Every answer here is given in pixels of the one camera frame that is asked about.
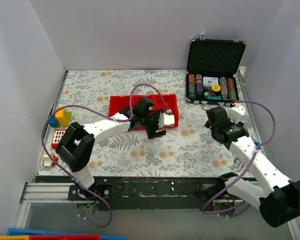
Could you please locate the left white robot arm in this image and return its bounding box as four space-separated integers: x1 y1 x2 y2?
55 97 175 200

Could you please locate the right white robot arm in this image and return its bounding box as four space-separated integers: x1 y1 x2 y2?
205 103 300 228

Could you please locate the red three-compartment tray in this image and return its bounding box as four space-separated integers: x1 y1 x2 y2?
108 94 179 129

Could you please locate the teal card box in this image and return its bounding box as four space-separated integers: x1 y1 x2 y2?
206 95 221 101

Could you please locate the yellow dealer chip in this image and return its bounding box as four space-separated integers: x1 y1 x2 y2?
211 84 221 92

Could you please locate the playing card deck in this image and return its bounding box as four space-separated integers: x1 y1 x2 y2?
203 76 219 87

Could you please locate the black poker chip case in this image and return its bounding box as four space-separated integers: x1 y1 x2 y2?
185 38 247 106

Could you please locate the green toy brick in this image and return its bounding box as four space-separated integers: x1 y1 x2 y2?
55 111 73 129

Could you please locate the red white toy block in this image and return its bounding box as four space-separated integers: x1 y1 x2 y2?
51 129 66 149

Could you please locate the blue toy brick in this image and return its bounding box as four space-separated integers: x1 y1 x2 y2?
48 115 61 129

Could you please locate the small white red toy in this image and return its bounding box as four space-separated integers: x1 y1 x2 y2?
42 154 59 167

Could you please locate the red storage bin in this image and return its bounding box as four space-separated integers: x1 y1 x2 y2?
28 234 101 240

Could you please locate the blue storage bin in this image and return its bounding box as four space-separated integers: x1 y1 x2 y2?
6 228 128 240

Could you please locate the yellow storage bin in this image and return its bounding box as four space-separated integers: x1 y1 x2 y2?
0 235 30 240

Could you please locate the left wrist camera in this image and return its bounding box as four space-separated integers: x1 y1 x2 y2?
158 112 175 129

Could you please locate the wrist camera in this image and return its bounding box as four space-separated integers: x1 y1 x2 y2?
158 112 175 129
226 102 246 124

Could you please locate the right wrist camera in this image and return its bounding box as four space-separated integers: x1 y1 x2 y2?
226 102 246 124

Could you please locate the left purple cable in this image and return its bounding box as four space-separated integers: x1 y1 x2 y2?
41 83 172 228

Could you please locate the purple cable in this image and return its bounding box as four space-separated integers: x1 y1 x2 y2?
201 99 276 216
41 83 172 228

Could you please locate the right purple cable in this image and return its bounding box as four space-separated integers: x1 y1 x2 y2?
201 99 276 216

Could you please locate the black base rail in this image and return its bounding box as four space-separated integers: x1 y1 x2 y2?
67 176 251 212

